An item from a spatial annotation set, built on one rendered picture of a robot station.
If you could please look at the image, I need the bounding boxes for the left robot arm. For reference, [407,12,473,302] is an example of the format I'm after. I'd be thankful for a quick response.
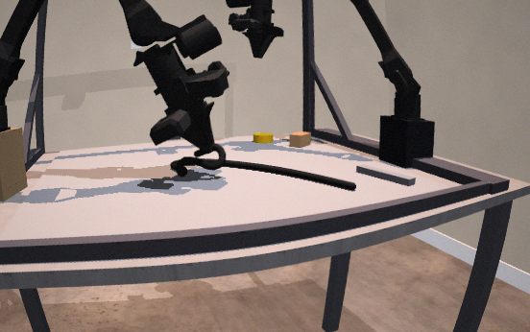
[226,0,424,121]

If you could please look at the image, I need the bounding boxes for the small orange block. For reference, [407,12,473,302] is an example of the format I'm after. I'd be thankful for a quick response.
[289,131,311,148]

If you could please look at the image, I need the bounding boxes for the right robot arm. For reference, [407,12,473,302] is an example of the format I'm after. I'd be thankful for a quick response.
[0,0,229,132]

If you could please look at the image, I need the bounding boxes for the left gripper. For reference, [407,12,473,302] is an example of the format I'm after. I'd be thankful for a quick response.
[232,4,284,59]

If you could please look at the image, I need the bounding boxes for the black rope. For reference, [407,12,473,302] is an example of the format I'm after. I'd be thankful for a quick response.
[170,143,356,190]

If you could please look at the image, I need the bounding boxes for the grey rectangular bar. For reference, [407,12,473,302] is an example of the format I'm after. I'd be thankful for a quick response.
[356,164,416,186]

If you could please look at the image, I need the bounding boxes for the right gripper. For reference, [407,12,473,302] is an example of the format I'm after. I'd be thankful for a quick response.
[150,66,215,154]

